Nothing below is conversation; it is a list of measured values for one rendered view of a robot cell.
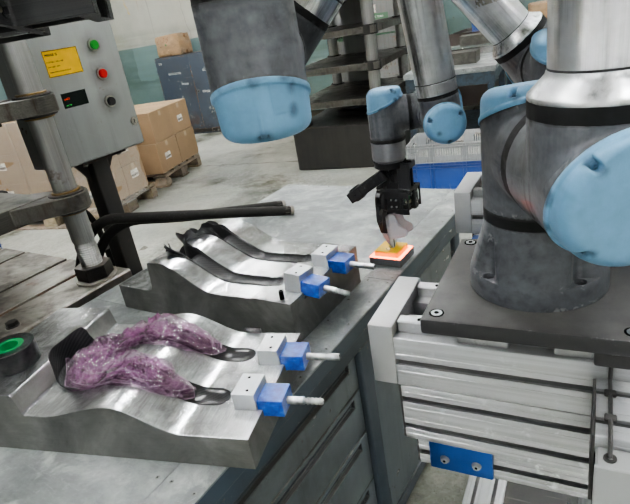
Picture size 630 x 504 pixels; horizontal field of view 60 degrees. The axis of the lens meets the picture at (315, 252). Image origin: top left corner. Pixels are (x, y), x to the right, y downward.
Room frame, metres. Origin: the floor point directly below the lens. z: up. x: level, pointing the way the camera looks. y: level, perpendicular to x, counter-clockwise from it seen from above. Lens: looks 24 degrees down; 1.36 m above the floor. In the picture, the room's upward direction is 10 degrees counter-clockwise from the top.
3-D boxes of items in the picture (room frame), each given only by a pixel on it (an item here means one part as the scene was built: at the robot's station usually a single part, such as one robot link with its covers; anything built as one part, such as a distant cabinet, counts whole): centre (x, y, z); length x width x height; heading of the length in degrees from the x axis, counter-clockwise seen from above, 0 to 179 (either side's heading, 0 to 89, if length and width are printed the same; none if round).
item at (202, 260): (1.10, 0.18, 0.92); 0.35 x 0.16 x 0.09; 54
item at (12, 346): (0.80, 0.53, 0.93); 0.08 x 0.08 x 0.04
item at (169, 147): (5.93, 1.79, 0.37); 1.20 x 0.82 x 0.74; 72
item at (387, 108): (1.16, -0.20, 1.14); 0.09 x 0.08 x 0.11; 83
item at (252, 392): (0.65, 0.09, 0.86); 0.13 x 0.05 x 0.05; 71
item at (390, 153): (1.16, -0.20, 1.07); 0.08 x 0.08 x 0.05
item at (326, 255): (1.00, -0.06, 0.89); 0.13 x 0.05 x 0.05; 54
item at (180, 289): (1.12, 0.19, 0.87); 0.50 x 0.26 x 0.14; 54
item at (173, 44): (8.39, 1.48, 1.26); 0.42 x 0.33 x 0.29; 64
